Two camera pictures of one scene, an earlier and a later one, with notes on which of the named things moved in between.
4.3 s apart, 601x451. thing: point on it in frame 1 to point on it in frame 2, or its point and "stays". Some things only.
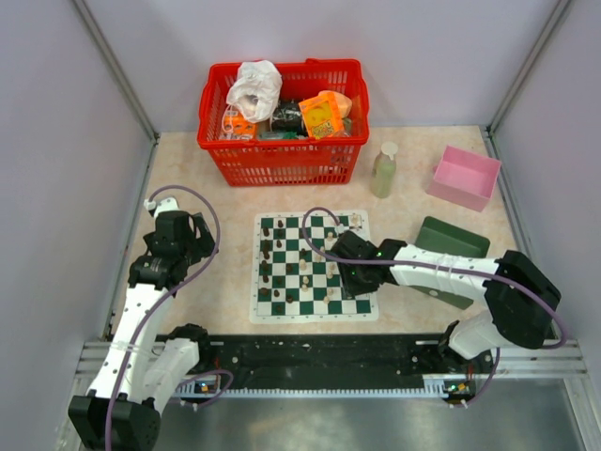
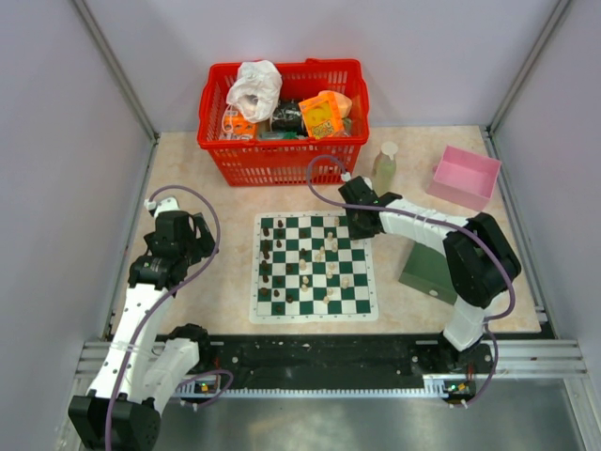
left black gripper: x=203 y=244 stays
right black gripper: x=350 y=287 to x=355 y=233
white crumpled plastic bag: x=255 y=90 stays
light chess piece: x=326 y=300 stays
